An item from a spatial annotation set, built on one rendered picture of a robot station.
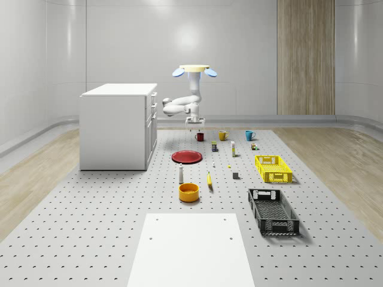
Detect yellow basket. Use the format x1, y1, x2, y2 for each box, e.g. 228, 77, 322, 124
254, 155, 293, 184

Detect white cabinet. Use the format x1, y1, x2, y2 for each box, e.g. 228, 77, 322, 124
79, 83, 159, 172

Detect red plate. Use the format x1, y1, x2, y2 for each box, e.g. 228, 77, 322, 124
171, 149, 203, 165

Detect white board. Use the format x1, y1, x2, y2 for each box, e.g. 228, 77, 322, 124
127, 213, 256, 287

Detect dark grey basket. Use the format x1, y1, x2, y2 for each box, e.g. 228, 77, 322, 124
247, 188, 300, 236

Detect yellow bowl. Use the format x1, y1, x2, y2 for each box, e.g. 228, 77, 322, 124
178, 182, 200, 203

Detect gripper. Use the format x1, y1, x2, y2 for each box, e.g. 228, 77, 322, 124
184, 117, 206, 133

